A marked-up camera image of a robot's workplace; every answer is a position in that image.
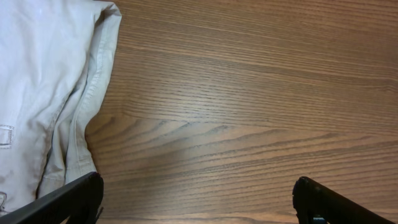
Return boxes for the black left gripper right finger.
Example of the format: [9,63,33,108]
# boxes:
[292,176,394,224]

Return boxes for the beige shorts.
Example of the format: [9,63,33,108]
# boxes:
[1,0,122,215]

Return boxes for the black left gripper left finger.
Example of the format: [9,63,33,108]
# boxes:
[1,172,104,224]

